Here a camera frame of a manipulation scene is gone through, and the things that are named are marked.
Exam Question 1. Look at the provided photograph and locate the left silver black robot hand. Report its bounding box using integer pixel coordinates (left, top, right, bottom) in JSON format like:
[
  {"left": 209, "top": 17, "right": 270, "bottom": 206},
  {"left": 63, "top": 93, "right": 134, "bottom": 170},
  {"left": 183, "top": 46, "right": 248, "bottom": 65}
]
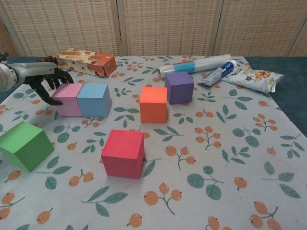
[{"left": 12, "top": 61, "right": 74, "bottom": 106}]

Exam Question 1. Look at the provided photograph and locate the pink foam cube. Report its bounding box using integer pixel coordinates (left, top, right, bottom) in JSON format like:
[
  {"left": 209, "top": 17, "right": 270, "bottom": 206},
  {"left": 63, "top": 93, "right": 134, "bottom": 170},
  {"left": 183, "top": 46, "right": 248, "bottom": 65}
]
[{"left": 51, "top": 83, "right": 83, "bottom": 117}]

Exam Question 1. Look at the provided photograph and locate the light blue foam cube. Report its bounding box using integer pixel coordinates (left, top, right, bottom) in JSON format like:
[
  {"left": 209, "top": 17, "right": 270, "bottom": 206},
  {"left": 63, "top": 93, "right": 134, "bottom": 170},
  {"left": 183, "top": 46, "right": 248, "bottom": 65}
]
[{"left": 77, "top": 83, "right": 112, "bottom": 118}]

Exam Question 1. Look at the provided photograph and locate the green foam cube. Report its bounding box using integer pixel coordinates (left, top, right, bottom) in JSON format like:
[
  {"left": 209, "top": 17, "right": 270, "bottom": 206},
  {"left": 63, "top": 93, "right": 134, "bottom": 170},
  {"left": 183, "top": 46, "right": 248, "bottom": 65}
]
[{"left": 0, "top": 121, "right": 55, "bottom": 173}]

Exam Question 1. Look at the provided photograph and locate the magenta red foam cube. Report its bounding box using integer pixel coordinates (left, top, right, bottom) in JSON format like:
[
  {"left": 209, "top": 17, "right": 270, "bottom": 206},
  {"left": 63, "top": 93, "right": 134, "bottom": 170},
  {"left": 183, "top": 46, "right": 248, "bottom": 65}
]
[{"left": 100, "top": 129, "right": 145, "bottom": 180}]

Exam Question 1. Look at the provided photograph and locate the orange foam cube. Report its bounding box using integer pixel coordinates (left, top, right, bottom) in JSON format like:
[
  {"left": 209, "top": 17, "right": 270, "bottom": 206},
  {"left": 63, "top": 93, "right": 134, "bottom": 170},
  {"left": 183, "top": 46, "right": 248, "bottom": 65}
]
[{"left": 139, "top": 87, "right": 168, "bottom": 124}]

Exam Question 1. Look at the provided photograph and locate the purple foam cube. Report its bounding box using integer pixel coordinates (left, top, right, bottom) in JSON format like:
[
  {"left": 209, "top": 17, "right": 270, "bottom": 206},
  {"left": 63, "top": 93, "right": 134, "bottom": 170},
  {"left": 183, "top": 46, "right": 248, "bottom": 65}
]
[{"left": 164, "top": 71, "right": 195, "bottom": 105}]

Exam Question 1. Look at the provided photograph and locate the dark red grape bunch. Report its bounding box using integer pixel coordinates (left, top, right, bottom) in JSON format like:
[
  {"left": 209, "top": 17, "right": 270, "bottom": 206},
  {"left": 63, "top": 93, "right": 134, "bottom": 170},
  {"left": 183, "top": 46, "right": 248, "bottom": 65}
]
[{"left": 35, "top": 55, "right": 59, "bottom": 67}]

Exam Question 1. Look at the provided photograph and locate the orange biscuit box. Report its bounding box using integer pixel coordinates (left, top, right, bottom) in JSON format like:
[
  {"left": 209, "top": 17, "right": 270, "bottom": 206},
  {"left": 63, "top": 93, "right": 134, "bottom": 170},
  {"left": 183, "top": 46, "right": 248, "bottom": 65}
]
[{"left": 56, "top": 48, "right": 118, "bottom": 79}]

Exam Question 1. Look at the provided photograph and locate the bamboo folding screen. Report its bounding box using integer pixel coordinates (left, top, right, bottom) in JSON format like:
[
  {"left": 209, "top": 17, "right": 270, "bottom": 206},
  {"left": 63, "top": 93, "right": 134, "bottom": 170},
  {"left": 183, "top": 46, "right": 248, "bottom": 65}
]
[{"left": 0, "top": 0, "right": 307, "bottom": 58}]

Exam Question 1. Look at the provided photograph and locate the clear cling film roll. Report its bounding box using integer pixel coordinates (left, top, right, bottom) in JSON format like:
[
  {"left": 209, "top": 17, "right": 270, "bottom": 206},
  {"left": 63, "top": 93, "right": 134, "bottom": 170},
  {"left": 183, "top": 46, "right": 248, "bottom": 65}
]
[{"left": 157, "top": 54, "right": 232, "bottom": 79}]

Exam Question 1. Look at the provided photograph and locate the blue white toothpaste tube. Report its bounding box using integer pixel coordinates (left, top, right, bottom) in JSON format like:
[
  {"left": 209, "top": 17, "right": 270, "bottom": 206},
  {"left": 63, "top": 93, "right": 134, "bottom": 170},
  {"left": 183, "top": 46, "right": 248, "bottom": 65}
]
[{"left": 197, "top": 59, "right": 237, "bottom": 87}]

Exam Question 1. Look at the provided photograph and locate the floral print tablecloth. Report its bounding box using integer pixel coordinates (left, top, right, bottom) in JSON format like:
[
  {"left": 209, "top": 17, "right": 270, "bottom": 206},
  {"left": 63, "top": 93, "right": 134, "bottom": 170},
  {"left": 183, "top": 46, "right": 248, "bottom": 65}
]
[{"left": 0, "top": 55, "right": 307, "bottom": 230}]

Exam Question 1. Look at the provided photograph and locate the white nut snack bag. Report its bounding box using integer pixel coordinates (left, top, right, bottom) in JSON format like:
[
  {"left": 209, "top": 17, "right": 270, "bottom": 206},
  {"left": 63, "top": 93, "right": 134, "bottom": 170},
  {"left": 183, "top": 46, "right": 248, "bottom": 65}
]
[{"left": 222, "top": 68, "right": 285, "bottom": 93}]

